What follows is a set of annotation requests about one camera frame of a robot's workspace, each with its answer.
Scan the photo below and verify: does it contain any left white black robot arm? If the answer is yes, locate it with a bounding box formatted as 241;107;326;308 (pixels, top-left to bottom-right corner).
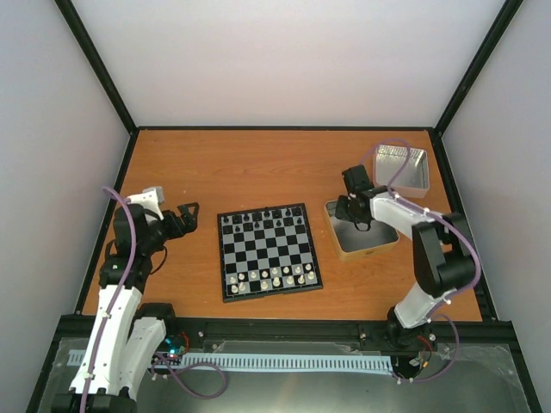
50;195;199;412

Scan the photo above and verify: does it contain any black and white chessboard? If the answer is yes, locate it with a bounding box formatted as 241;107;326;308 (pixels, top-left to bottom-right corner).
217;203;323;303

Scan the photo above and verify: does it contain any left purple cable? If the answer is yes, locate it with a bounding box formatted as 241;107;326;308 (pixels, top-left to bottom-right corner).
79;185;139;413

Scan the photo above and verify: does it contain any light blue cable duct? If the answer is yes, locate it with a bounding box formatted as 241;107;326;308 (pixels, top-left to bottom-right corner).
68;348;395;375

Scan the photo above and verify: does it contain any black frame rail base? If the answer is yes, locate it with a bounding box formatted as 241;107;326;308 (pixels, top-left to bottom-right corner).
27;314;542;412

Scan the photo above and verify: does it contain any small green circuit board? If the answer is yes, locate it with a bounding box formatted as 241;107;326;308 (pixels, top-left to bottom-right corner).
157;332;189;366

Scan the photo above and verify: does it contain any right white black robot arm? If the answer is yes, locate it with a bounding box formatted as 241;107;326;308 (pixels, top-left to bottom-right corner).
335;165;482;349

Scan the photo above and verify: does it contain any gold metal tin box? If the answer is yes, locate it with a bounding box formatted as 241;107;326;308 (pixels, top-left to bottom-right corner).
324;200;399;262

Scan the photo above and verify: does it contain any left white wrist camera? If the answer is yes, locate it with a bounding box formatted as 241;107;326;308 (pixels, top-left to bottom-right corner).
126;186;164;221

